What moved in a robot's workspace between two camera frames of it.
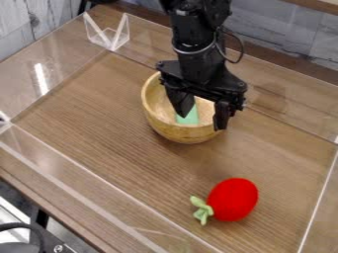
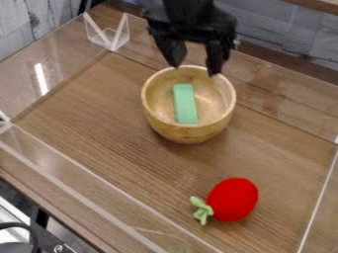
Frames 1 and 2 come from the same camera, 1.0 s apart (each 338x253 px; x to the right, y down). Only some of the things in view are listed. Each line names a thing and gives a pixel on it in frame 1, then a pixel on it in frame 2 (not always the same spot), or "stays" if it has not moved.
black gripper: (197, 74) to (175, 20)
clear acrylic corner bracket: (108, 38) stays
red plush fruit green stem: (229, 202) stays
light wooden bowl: (161, 115) stays
